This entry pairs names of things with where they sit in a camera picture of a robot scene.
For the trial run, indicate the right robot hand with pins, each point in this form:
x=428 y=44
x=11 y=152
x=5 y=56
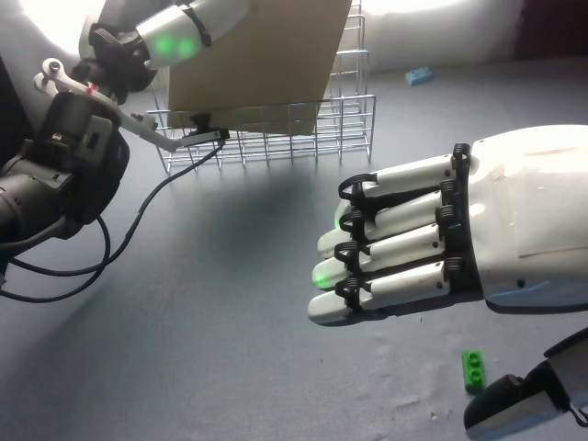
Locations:
x=528 y=220

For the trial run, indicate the tan paperback book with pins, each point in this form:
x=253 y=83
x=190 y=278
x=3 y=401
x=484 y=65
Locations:
x=257 y=69

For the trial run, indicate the green toy brick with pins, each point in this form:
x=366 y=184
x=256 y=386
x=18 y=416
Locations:
x=474 y=372

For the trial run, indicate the blue toy brick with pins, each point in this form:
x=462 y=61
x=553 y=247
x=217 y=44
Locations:
x=419 y=77

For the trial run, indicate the grey table cloth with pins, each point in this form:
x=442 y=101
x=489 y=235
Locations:
x=229 y=367

